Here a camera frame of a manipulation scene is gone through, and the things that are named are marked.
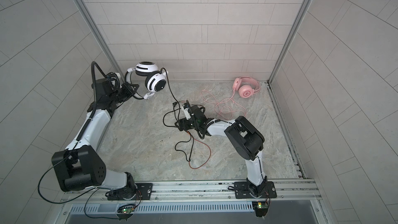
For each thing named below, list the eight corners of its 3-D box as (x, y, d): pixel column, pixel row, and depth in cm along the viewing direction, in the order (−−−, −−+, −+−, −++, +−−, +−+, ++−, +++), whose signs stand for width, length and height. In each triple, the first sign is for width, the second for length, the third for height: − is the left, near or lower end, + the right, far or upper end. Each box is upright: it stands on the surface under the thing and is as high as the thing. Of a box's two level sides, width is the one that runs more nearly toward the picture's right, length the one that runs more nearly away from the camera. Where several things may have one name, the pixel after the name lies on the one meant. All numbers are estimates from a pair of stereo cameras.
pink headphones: (242, 101, 107) (244, 94, 101) (229, 88, 115) (231, 80, 109) (262, 91, 113) (265, 84, 107) (249, 79, 122) (251, 71, 115)
